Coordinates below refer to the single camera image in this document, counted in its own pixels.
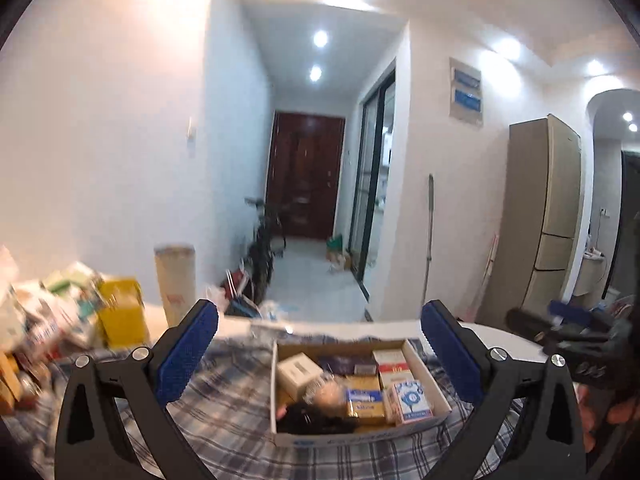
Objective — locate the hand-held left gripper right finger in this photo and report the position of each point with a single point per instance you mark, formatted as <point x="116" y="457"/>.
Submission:
<point x="450" y="355"/>

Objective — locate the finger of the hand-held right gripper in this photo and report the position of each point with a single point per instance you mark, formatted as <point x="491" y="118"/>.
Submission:
<point x="570" y="311"/>
<point x="527" y="324"/>

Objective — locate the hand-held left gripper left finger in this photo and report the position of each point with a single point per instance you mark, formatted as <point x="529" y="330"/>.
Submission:
<point x="187" y="355"/>

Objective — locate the red and white box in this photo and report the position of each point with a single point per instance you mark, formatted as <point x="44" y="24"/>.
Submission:
<point x="395" y="362"/>

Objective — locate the blue white carton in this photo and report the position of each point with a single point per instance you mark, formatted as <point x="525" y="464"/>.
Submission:
<point x="410" y="401"/>

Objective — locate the gold packet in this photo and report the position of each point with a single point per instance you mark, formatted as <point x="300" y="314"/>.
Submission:
<point x="364" y="382"/>

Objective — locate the gold and blue box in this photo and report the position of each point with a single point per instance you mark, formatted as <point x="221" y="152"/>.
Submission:
<point x="366" y="404"/>

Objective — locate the dark blue box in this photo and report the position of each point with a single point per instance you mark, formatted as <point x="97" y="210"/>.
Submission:
<point x="345" y="364"/>

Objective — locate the white tissue pack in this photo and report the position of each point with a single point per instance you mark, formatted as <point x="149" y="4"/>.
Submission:
<point x="300" y="372"/>

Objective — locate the black hair scrunchie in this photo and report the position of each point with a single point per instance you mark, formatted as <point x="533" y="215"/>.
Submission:
<point x="310" y="417"/>

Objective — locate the person's right hand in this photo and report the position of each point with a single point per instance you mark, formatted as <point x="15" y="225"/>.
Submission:
<point x="589" y="410"/>

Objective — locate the white washbasin cabinet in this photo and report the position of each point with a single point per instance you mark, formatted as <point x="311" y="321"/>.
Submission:
<point x="592" y="270"/>

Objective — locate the white plastic bag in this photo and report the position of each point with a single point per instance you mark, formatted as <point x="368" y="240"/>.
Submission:
<point x="216" y="297"/>

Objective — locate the blue plaid shirt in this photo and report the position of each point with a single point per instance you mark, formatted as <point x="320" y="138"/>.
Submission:
<point x="230" y="410"/>

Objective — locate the white tumbler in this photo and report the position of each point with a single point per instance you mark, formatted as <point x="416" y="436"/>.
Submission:
<point x="175" y="285"/>

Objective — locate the yellow plastic cup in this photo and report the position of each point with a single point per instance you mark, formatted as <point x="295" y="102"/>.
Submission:
<point x="122" y="315"/>

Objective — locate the red and white stool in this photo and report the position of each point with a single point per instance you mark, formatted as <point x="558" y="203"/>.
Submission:
<point x="236" y="285"/>

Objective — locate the beige refrigerator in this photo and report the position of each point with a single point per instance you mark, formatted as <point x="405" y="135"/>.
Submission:
<point x="540" y="210"/>

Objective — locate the black bicycle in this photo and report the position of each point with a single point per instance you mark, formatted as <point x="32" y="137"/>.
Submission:
<point x="264" y="255"/>

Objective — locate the cardboard box with bags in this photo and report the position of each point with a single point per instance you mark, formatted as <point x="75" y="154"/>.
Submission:
<point x="341" y="261"/>

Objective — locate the pile of packets and boxes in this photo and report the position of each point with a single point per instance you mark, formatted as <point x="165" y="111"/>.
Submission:
<point x="45" y="315"/>

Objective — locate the green bag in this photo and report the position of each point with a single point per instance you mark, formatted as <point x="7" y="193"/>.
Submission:
<point x="335" y="242"/>

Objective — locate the black framed glass door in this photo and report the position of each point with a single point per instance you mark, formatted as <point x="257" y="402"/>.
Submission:
<point x="372" y="185"/>

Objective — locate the dark wooden door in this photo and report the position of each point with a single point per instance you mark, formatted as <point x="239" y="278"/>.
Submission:
<point x="305" y="175"/>

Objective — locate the white wall switch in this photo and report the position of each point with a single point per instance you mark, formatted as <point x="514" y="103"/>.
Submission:
<point x="191" y="129"/>

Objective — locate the wall electrical panel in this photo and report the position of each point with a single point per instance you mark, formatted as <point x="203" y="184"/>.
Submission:
<point x="466" y="92"/>

